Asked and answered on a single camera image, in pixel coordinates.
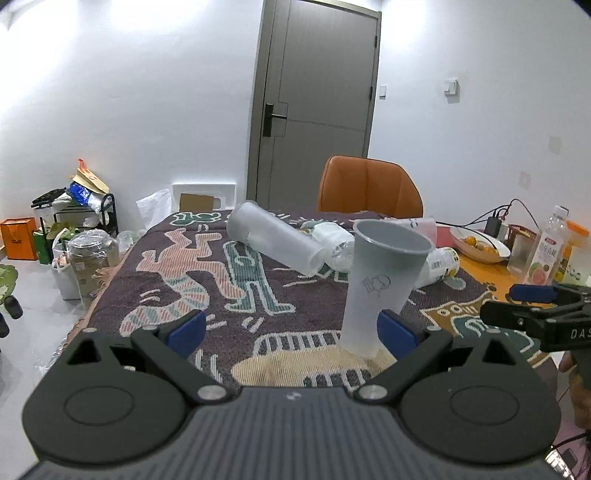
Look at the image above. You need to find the orange gift box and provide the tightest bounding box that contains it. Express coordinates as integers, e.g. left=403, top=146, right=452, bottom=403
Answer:
left=1, top=217, right=37, bottom=261

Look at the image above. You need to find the pink juice bottle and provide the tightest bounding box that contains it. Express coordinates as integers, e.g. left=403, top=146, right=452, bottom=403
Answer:
left=524, top=205, right=569, bottom=286

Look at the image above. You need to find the labelled clear plastic bottle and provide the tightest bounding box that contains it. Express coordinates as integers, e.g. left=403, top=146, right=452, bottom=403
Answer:
left=415, top=247, right=460, bottom=289

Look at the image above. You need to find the orange cartoon tablecloth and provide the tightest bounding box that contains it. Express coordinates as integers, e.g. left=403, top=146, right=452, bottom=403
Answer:
left=434, top=224, right=569, bottom=370

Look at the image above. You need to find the black power adapter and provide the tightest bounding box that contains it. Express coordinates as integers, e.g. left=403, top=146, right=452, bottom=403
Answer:
left=484, top=216, right=502, bottom=237

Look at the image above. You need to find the frosted cup with logo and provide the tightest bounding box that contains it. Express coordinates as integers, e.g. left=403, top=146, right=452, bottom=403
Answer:
left=385, top=217, right=438, bottom=246

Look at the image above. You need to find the clear glass jar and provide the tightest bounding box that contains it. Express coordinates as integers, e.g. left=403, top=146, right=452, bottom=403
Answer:
left=67, top=229, right=119, bottom=309

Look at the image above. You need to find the clear drinking glass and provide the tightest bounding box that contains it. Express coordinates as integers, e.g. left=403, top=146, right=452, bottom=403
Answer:
left=507, top=233, right=536, bottom=278

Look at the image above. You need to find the paper bags pile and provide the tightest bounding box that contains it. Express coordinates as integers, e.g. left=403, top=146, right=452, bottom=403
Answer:
left=69, top=158, right=110, bottom=196

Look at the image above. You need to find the white wall switch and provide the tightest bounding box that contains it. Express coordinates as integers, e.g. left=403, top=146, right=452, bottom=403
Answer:
left=444, top=78, right=460, bottom=97

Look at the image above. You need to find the frosted tall cup lying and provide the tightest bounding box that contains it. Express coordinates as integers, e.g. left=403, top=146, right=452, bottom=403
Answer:
left=226, top=200, right=325, bottom=276

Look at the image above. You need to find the white plastic bag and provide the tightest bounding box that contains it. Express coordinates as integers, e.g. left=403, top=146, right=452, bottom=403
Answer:
left=136, top=189, right=172, bottom=230

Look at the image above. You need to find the patterned woven blanket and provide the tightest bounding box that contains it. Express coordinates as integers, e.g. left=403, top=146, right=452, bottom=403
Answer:
left=64, top=209, right=560, bottom=388

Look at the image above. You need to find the brown cardboard piece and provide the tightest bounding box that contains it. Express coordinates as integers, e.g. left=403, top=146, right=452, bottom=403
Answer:
left=179, top=193, right=221, bottom=213

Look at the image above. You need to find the clear small plastic bottle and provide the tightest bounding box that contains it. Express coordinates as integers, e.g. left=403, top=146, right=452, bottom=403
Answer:
left=311, top=222, right=355, bottom=273

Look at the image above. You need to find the green box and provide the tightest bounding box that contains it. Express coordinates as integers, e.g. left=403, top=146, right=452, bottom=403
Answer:
left=32, top=230, right=53, bottom=265

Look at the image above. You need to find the grey door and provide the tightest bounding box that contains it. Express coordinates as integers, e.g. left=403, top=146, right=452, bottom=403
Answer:
left=245, top=1, right=382, bottom=210

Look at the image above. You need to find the orange leather chair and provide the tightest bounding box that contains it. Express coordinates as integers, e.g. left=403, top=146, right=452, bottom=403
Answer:
left=317, top=155, right=424, bottom=219

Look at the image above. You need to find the black door handle lock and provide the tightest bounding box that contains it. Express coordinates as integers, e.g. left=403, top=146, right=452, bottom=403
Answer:
left=263, top=103, right=287, bottom=138

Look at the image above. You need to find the person right hand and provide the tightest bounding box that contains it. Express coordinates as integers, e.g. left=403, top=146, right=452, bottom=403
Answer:
left=559, top=352, right=591, bottom=430

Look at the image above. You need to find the white fruit bowl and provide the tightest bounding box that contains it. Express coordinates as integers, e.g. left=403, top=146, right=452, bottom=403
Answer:
left=450, top=226, right=511, bottom=264

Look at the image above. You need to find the white wall niche panel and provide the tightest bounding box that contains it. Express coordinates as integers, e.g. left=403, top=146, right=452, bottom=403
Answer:
left=172, top=182, right=236, bottom=212

